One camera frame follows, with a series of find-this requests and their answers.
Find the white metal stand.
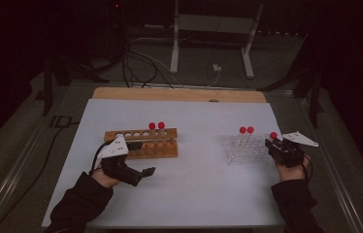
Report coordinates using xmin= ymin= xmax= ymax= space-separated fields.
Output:
xmin=169 ymin=0 xmax=266 ymax=80

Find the metal floor rail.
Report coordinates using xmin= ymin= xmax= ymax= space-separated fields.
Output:
xmin=294 ymin=96 xmax=363 ymax=233
xmin=0 ymin=86 xmax=74 ymax=233

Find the white plug with cable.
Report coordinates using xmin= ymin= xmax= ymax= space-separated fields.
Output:
xmin=206 ymin=63 xmax=223 ymax=88

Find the long black floor cable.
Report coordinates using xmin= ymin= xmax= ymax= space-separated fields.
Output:
xmin=0 ymin=120 xmax=81 ymax=233

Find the right hand-held gripper cable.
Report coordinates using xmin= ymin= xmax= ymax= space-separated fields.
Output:
xmin=301 ymin=160 xmax=314 ymax=183

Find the black floor stand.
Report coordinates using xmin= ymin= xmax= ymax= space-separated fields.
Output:
xmin=41 ymin=48 xmax=110 ymax=117
xmin=256 ymin=32 xmax=325 ymax=129

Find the white table board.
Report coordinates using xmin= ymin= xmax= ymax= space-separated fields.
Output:
xmin=42 ymin=98 xmax=300 ymax=228

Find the person's right hand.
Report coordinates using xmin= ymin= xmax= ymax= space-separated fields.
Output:
xmin=274 ymin=154 xmax=312 ymax=183

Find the hand-held gripper cable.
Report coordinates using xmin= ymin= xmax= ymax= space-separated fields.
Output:
xmin=301 ymin=160 xmax=314 ymax=183
xmin=88 ymin=141 xmax=109 ymax=177

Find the person's left hand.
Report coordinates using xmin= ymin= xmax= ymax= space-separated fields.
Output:
xmin=90 ymin=167 xmax=121 ymax=189

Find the wooden test tube rack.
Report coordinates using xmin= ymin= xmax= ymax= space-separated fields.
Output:
xmin=103 ymin=127 xmax=180 ymax=160

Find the clear plastic test tube rack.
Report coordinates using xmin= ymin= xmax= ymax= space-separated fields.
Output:
xmin=223 ymin=132 xmax=273 ymax=166

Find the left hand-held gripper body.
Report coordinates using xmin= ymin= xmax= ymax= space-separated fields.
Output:
xmin=96 ymin=134 xmax=146 ymax=187

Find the left hand-held gripper cable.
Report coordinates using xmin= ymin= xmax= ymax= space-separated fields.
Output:
xmin=88 ymin=141 xmax=109 ymax=177

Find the bundle of black cables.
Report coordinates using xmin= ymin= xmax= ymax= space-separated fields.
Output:
xmin=120 ymin=42 xmax=176 ymax=89

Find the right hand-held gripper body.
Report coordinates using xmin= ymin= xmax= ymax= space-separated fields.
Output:
xmin=264 ymin=130 xmax=319 ymax=169

